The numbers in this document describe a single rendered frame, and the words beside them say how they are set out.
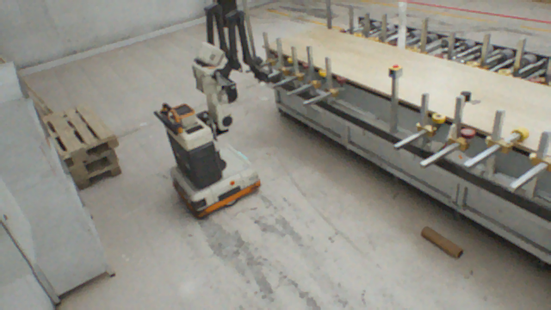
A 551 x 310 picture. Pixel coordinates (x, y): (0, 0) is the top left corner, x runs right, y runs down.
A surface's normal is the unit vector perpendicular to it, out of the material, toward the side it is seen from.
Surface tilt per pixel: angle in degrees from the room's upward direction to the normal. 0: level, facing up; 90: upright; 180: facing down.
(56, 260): 90
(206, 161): 90
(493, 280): 0
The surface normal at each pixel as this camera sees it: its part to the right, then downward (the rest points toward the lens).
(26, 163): 0.54, 0.39
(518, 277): -0.14, -0.83
